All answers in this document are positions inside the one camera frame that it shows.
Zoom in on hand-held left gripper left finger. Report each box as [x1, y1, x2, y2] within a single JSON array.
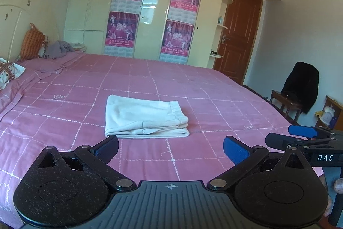
[[38, 135, 137, 190]]

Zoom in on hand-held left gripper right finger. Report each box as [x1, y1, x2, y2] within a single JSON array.
[[208, 136, 314, 190]]

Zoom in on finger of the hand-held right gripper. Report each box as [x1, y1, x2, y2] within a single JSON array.
[[288, 125, 333, 139], [265, 133, 313, 152]]

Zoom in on white pants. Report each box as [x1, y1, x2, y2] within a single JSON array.
[[104, 95, 190, 139]]

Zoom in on white figurine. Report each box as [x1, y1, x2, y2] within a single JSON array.
[[322, 106, 335, 123]]

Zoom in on wooden chair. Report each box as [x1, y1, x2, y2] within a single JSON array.
[[269, 89, 303, 122]]

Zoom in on wooden cabinet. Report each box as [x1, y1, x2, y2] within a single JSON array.
[[315, 95, 343, 129]]

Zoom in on black coat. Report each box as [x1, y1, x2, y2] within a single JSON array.
[[280, 62, 319, 114]]

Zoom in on pink checked bedspread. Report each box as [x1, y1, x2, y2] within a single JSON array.
[[0, 53, 325, 229]]

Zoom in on lilac cloth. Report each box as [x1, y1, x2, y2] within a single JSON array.
[[43, 41, 77, 59]]

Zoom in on brown wooden door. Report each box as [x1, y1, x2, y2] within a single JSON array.
[[213, 0, 263, 85]]

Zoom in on cream corner shelf unit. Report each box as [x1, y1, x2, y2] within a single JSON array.
[[209, 0, 233, 59]]

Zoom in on white patterned pillow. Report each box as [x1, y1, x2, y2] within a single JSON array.
[[0, 57, 26, 90]]

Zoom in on orange striped pillow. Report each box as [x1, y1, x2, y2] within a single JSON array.
[[20, 23, 49, 60]]

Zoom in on cream wardrobe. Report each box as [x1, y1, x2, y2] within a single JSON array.
[[63, 0, 284, 68]]

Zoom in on cream headboard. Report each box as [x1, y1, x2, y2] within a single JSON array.
[[0, 0, 61, 63]]

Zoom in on dark wooden bed frame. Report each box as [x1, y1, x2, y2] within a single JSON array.
[[242, 84, 288, 119]]

